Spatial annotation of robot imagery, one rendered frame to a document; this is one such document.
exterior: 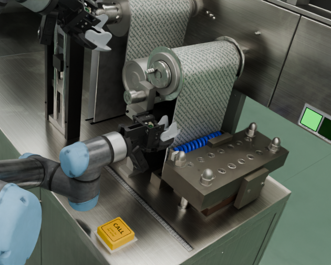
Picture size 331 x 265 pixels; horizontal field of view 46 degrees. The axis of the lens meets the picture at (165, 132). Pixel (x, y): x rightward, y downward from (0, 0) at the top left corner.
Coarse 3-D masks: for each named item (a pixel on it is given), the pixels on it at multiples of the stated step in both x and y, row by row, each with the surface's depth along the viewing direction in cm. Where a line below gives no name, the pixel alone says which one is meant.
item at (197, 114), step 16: (192, 96) 109; (208, 96) 114; (224, 96) 120; (176, 112) 108; (192, 112) 113; (208, 112) 119; (224, 112) 125; (192, 128) 118; (208, 128) 124; (176, 144) 116
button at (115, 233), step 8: (104, 224) 101; (112, 224) 102; (120, 224) 102; (104, 232) 99; (112, 232) 99; (120, 232) 100; (128, 232) 100; (104, 240) 99; (112, 240) 97; (120, 240) 98; (128, 240) 100; (112, 248) 97
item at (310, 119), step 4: (308, 112) 112; (312, 112) 111; (304, 116) 113; (308, 116) 112; (312, 116) 112; (316, 116) 111; (320, 116) 110; (304, 120) 114; (308, 120) 113; (312, 120) 112; (316, 120) 111; (304, 124) 114; (308, 124) 113; (312, 124) 112; (316, 124) 111; (312, 128) 112; (316, 128) 112
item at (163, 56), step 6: (156, 54) 105; (162, 54) 103; (150, 60) 108; (156, 60) 106; (168, 60) 102; (150, 66) 108; (174, 66) 101; (174, 72) 102; (150, 78) 110; (174, 78) 102; (174, 84) 103; (162, 90) 107; (168, 90) 105; (174, 90) 104
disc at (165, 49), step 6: (156, 48) 106; (162, 48) 104; (168, 48) 102; (150, 54) 108; (168, 54) 103; (174, 54) 101; (174, 60) 101; (180, 66) 100; (180, 72) 101; (180, 78) 102; (180, 84) 102; (156, 90) 110; (180, 90) 103; (162, 96) 109; (168, 96) 107; (174, 96) 105
